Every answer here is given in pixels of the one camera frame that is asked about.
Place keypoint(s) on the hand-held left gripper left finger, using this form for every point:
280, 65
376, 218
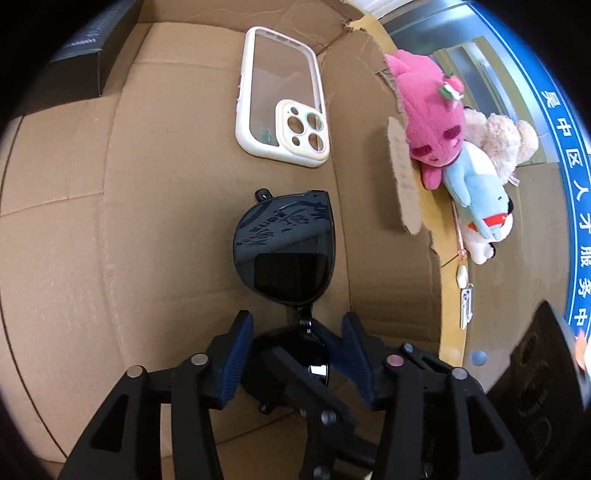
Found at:
238, 350

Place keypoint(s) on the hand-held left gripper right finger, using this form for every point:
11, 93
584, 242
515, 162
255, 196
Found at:
358, 360

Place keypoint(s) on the brown cardboard box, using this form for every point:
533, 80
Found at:
138, 184

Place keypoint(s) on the black folding sunglasses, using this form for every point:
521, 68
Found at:
281, 240

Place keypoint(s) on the white clear phone case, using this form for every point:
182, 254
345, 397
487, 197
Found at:
300, 124

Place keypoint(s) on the black rectangular box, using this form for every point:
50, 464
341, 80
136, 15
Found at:
87, 60

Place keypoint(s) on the round blue sticker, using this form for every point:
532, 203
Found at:
479, 357

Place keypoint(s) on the blue band with white characters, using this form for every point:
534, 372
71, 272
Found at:
572, 194

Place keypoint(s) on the light blue white plush toy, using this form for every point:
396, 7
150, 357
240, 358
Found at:
475, 184

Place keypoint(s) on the pink plush toy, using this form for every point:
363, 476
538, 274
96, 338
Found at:
425, 106

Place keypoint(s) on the beige bear plush toy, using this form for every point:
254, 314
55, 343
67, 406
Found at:
503, 138

